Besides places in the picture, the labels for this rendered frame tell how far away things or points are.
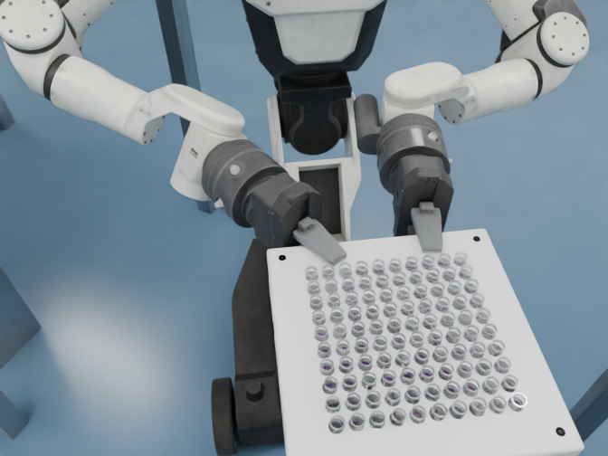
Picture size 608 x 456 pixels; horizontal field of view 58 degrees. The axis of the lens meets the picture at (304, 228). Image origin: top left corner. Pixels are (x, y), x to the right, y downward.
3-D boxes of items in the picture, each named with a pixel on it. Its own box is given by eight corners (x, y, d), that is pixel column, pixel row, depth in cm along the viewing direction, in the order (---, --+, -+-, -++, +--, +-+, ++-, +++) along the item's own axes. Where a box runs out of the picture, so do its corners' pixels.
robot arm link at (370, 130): (436, 188, 76) (425, 137, 84) (451, 125, 68) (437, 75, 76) (355, 188, 76) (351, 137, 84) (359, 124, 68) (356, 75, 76)
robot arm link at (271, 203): (336, 175, 59) (270, 124, 65) (263, 216, 55) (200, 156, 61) (332, 252, 68) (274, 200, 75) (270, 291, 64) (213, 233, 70)
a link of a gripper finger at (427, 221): (416, 252, 59) (410, 212, 63) (447, 253, 58) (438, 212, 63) (419, 242, 57) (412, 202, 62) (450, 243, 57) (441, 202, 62)
